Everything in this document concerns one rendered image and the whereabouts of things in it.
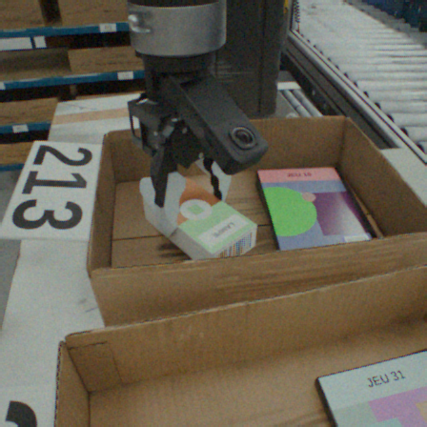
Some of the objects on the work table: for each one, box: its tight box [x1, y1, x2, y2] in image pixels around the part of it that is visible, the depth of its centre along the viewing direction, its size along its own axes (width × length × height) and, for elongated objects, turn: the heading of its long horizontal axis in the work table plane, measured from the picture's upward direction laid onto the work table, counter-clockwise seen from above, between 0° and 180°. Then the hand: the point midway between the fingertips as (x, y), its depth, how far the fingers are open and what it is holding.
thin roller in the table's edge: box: [292, 89, 322, 116], centre depth 86 cm, size 2×28×2 cm, turn 11°
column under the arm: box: [207, 0, 298, 119], centre depth 79 cm, size 26×26×33 cm
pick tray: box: [86, 115, 427, 327], centre depth 53 cm, size 28×38×10 cm
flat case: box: [256, 168, 378, 251], centre depth 56 cm, size 14×19×2 cm
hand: (197, 216), depth 49 cm, fingers closed on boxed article, 7 cm apart
